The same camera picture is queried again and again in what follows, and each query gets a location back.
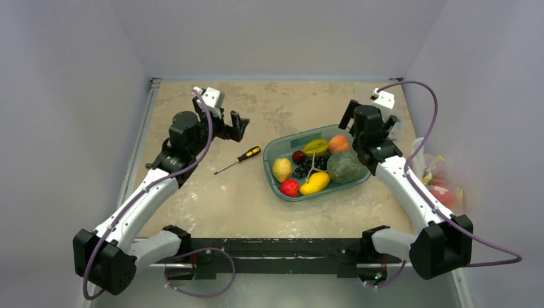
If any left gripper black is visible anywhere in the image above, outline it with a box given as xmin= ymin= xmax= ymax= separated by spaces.
xmin=190 ymin=98 xmax=247 ymax=157

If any clear plastic bag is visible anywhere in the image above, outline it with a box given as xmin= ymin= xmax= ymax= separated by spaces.
xmin=410 ymin=148 xmax=465 ymax=215

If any red fake apple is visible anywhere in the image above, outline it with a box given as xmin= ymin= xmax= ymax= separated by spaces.
xmin=427 ymin=182 xmax=457 ymax=209

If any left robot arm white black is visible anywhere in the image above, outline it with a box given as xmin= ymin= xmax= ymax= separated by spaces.
xmin=72 ymin=92 xmax=250 ymax=301

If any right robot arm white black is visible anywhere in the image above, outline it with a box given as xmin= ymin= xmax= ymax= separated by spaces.
xmin=338 ymin=100 xmax=473 ymax=280

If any orange fake peach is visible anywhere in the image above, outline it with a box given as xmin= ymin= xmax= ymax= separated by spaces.
xmin=328 ymin=135 xmax=351 ymax=154

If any yellow green fake starfruit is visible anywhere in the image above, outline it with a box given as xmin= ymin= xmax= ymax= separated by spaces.
xmin=303 ymin=139 xmax=328 ymax=158

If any dark fake grape bunch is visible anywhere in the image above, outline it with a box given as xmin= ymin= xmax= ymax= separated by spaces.
xmin=292 ymin=155 xmax=329 ymax=179

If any yellow fake lemon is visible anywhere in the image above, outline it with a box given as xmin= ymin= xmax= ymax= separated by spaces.
xmin=272 ymin=158 xmax=293 ymax=183

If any dark red fake plum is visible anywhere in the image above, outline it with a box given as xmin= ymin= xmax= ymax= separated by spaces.
xmin=291 ymin=150 xmax=307 ymax=165

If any yellow fake mango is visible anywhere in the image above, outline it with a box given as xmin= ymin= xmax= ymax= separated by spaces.
xmin=300 ymin=172 xmax=330 ymax=196

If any red fake lychee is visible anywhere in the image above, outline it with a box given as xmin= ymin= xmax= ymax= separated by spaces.
xmin=280 ymin=179 xmax=300 ymax=198

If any clear plastic screw box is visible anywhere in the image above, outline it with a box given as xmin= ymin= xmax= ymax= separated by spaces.
xmin=354 ymin=83 xmax=404 ymax=141

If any yellow black screwdriver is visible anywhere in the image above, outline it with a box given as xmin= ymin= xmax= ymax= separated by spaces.
xmin=214 ymin=146 xmax=262 ymax=175

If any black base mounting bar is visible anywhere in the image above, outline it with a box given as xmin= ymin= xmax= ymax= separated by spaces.
xmin=163 ymin=225 xmax=400 ymax=280

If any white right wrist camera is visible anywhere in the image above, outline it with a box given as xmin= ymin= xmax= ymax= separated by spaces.
xmin=370 ymin=88 xmax=395 ymax=113

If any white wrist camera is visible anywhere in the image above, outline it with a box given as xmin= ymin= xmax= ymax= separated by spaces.
xmin=193 ymin=87 xmax=225 ymax=119
xmin=370 ymin=88 xmax=395 ymax=113

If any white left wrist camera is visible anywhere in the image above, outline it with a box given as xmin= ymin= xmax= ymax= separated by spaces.
xmin=193 ymin=87 xmax=225 ymax=119

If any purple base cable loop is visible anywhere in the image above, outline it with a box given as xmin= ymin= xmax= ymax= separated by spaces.
xmin=164 ymin=248 xmax=237 ymax=299

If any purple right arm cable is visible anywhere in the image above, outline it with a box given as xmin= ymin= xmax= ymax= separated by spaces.
xmin=373 ymin=80 xmax=523 ymax=269

